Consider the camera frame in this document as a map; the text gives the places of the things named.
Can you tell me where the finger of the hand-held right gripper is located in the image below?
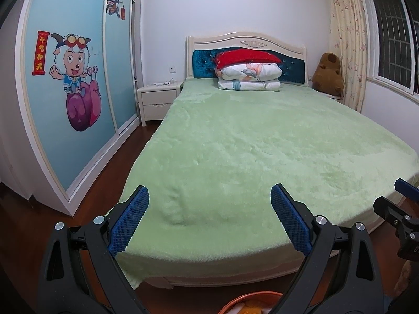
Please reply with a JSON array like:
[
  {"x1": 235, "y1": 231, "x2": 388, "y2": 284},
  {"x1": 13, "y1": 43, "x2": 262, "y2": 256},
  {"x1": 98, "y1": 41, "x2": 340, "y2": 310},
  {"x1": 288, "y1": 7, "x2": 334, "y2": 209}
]
[
  {"x1": 373, "y1": 196, "x2": 419, "y2": 238},
  {"x1": 394, "y1": 178, "x2": 419, "y2": 201}
]

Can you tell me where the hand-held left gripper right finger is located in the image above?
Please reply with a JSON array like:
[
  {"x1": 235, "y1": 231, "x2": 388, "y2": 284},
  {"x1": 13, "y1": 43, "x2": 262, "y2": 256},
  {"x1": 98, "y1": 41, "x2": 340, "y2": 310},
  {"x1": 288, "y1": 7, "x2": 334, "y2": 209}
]
[{"x1": 270, "y1": 183, "x2": 385, "y2": 314}]

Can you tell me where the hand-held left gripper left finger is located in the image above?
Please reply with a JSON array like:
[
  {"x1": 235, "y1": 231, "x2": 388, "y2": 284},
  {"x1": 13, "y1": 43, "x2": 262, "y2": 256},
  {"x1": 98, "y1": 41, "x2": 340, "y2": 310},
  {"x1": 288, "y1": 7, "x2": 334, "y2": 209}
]
[{"x1": 37, "y1": 185, "x2": 154, "y2": 314}]

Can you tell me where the orange plastic bin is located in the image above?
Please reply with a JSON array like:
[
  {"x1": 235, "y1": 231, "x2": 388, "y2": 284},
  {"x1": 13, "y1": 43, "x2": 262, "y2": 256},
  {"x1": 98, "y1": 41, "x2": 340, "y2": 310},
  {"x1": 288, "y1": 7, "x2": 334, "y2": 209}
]
[{"x1": 219, "y1": 292, "x2": 284, "y2": 314}]

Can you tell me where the person's right hand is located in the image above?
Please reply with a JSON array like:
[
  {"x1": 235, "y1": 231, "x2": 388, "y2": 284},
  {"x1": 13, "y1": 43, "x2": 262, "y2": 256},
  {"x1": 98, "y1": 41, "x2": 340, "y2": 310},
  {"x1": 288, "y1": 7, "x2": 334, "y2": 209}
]
[{"x1": 400, "y1": 262, "x2": 415, "y2": 300}]

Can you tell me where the green plush blanket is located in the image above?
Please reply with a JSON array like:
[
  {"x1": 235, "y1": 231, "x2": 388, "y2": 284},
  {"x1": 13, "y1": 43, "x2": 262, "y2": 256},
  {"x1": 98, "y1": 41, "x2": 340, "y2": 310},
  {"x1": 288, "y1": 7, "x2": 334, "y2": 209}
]
[{"x1": 114, "y1": 82, "x2": 419, "y2": 290}]

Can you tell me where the blue cartoon wardrobe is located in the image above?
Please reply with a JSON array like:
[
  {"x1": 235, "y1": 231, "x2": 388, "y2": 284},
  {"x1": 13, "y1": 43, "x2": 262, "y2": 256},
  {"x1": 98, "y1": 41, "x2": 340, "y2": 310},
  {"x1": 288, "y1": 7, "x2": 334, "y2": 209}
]
[{"x1": 0, "y1": 0, "x2": 145, "y2": 217}]

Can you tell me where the brown plush toy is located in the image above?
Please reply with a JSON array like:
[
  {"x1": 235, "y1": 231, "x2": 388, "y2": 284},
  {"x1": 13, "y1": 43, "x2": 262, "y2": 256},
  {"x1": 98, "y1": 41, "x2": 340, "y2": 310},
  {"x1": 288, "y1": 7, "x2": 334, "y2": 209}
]
[{"x1": 312, "y1": 52, "x2": 345, "y2": 94}]

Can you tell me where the folded floral quilt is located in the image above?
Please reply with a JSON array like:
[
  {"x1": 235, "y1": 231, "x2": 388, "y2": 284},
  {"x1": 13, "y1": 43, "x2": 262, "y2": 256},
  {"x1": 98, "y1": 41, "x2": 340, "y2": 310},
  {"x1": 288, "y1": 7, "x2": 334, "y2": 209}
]
[{"x1": 217, "y1": 63, "x2": 283, "y2": 91}]

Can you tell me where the window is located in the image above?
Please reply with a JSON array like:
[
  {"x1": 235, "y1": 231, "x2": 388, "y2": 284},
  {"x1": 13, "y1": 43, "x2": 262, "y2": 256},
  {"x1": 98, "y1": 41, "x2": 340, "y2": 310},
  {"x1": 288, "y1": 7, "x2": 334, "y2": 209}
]
[{"x1": 365, "y1": 0, "x2": 419, "y2": 97}]

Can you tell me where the floral curtain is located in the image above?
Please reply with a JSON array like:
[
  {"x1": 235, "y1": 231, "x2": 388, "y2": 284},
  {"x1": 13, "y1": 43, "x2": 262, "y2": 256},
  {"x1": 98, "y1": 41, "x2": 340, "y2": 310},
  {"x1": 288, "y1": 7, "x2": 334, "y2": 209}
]
[{"x1": 327, "y1": 0, "x2": 369, "y2": 114}]

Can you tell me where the red pillow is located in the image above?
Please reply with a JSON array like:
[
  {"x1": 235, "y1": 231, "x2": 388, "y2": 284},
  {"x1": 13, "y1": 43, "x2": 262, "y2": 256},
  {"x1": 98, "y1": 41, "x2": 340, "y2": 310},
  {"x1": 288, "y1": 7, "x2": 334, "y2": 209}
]
[{"x1": 213, "y1": 49, "x2": 283, "y2": 70}]

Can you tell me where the cream wooden bed frame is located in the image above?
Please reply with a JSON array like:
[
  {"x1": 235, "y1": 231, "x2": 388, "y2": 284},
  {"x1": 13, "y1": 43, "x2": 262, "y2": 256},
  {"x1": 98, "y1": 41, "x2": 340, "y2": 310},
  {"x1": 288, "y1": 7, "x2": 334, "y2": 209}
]
[{"x1": 144, "y1": 32, "x2": 419, "y2": 290}]

